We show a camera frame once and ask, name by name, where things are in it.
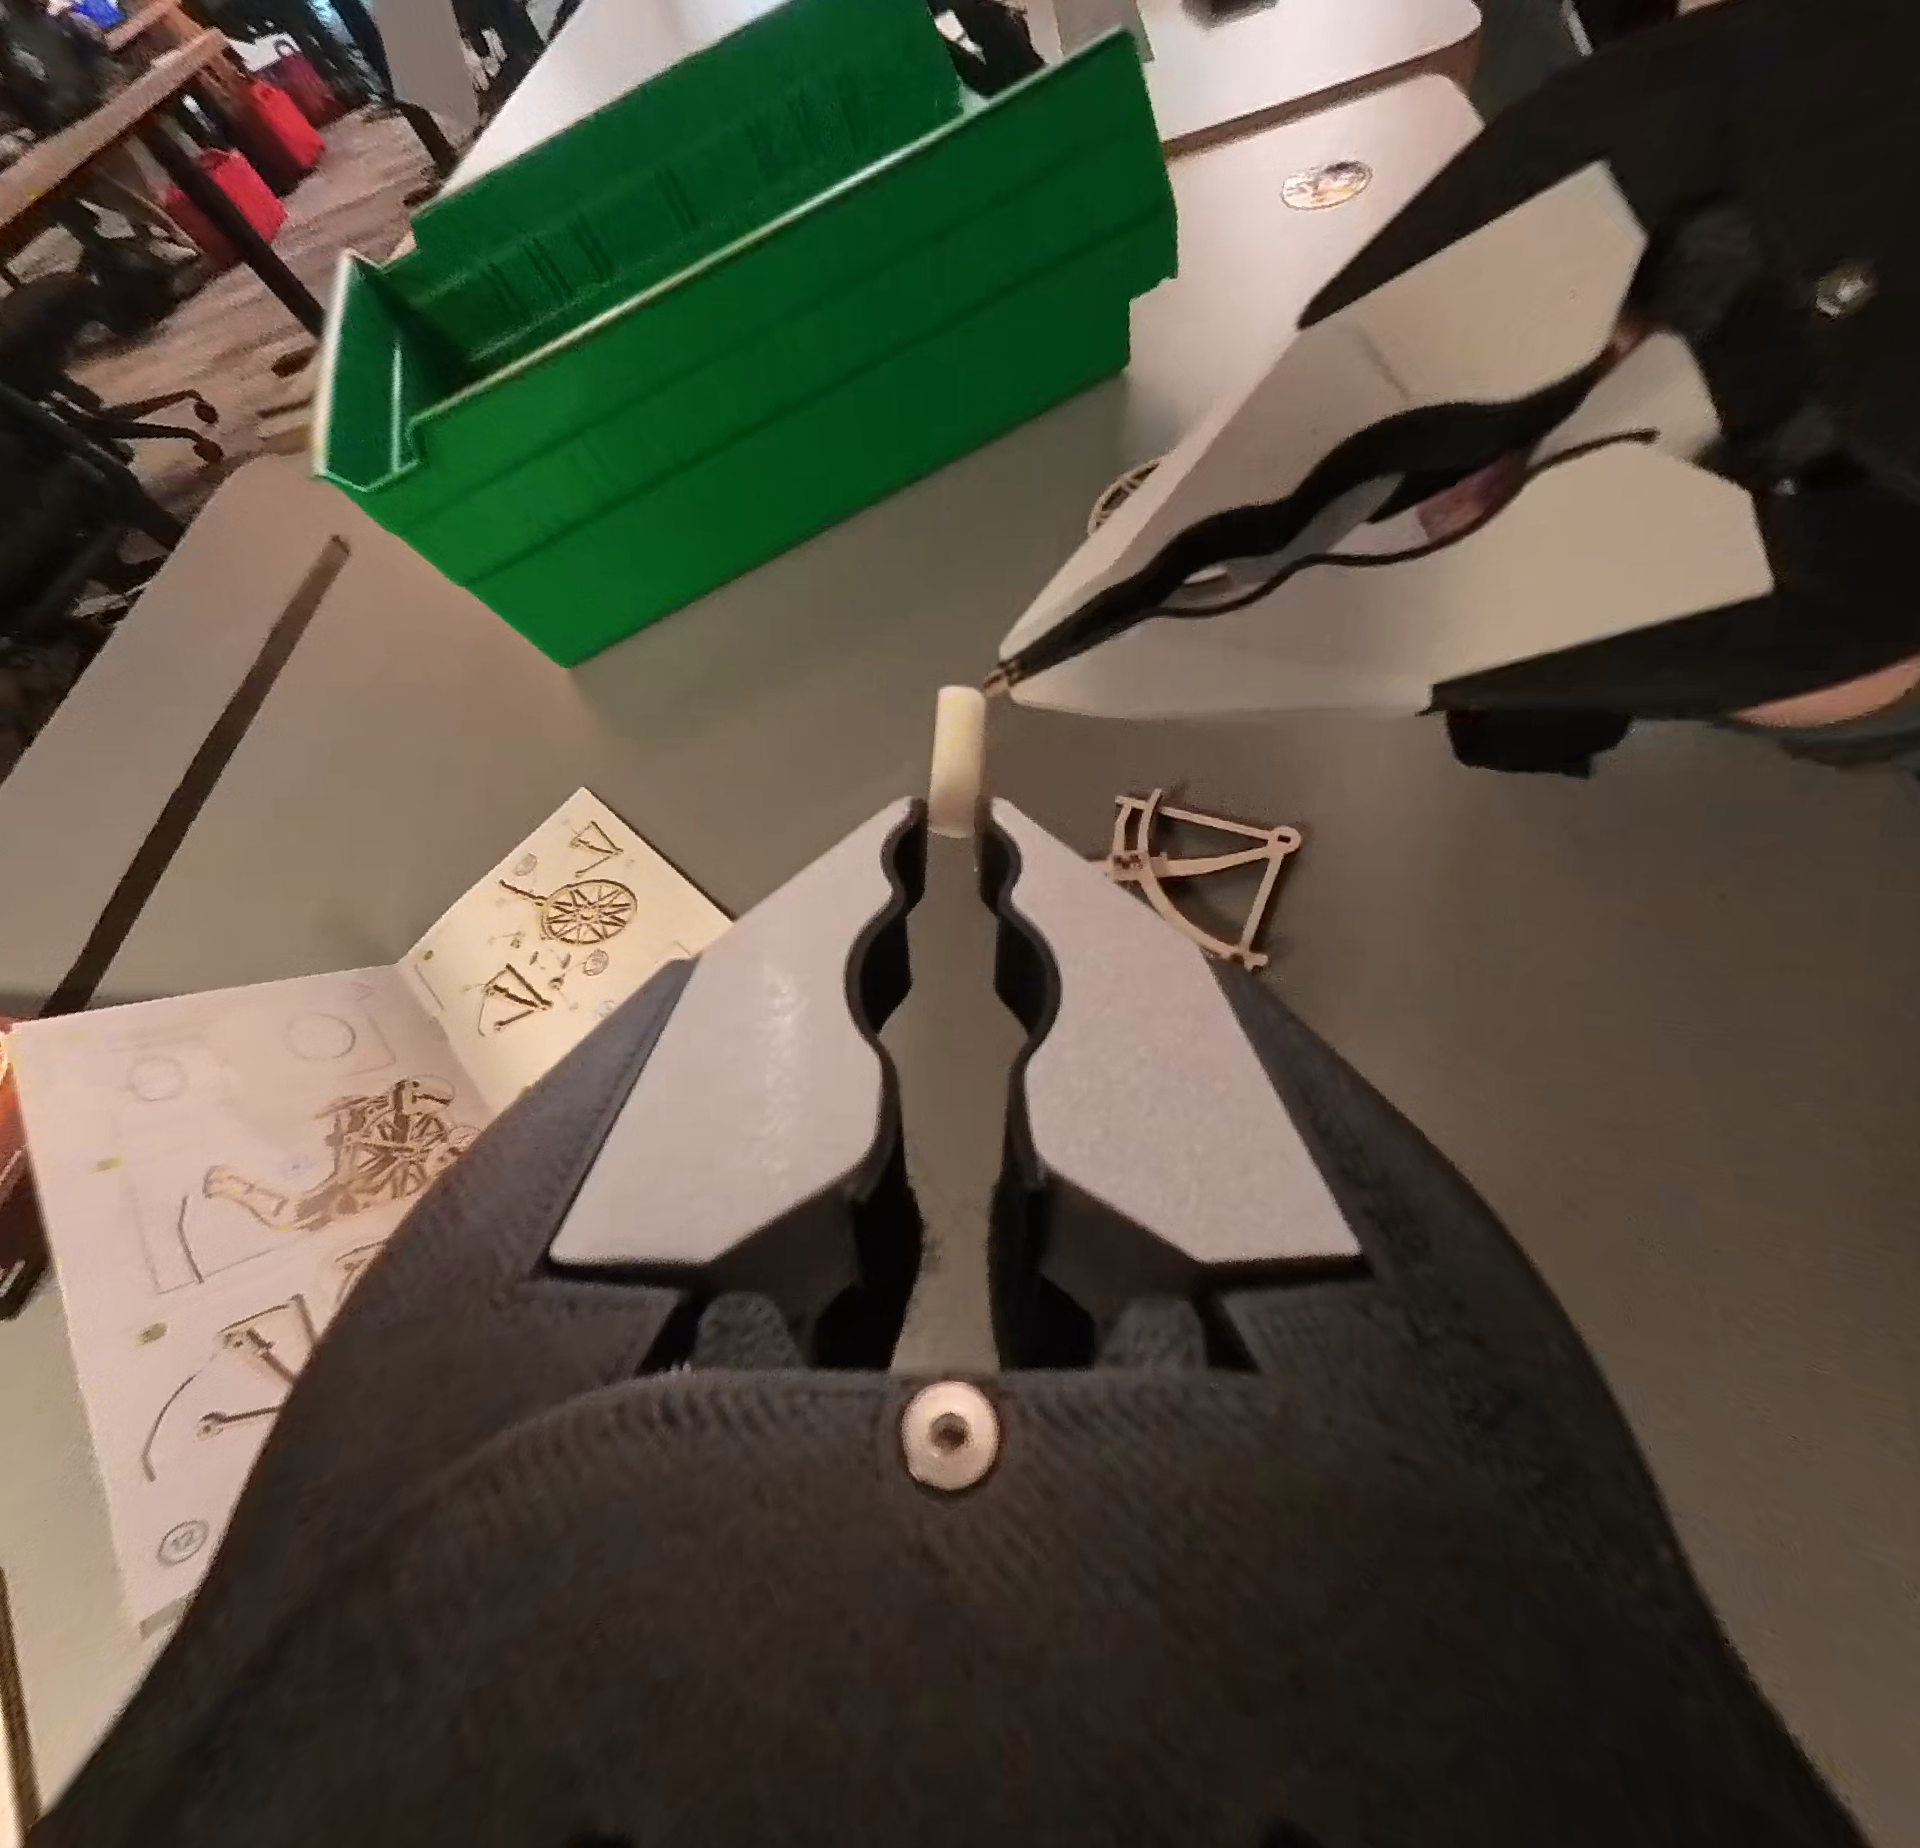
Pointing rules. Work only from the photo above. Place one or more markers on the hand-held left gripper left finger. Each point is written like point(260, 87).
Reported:
point(721, 1098)

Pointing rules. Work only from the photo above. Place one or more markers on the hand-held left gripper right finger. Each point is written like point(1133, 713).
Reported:
point(1184, 1098)

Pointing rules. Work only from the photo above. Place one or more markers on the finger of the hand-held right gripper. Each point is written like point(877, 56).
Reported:
point(1530, 589)
point(1440, 318)

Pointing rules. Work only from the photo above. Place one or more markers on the wooden model frame part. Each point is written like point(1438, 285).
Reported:
point(1143, 869)

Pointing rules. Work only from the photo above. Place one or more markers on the small cream peg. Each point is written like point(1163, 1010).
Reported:
point(958, 753)

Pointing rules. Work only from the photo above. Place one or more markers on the round sticker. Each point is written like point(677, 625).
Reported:
point(1327, 184)

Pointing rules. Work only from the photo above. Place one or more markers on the wooden spoked wheel part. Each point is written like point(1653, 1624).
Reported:
point(1122, 494)

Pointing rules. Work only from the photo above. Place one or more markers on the black object behind bin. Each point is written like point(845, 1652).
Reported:
point(983, 33)

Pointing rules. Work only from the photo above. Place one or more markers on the paper instruction sheet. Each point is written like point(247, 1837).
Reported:
point(181, 1129)

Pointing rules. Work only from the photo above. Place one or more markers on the green plastic bin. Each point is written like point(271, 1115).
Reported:
point(781, 423)

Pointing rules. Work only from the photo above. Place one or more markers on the dark cardboard box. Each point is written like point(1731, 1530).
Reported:
point(19, 1188)

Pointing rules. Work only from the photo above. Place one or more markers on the black office chair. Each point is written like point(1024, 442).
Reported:
point(60, 423)

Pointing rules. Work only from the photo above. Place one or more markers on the red plastic container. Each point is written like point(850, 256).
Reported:
point(225, 206)
point(282, 120)

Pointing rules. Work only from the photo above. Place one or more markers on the grey divider panel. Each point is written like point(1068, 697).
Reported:
point(421, 41)

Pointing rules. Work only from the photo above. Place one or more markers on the wooden side desk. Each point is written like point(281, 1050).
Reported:
point(104, 139)

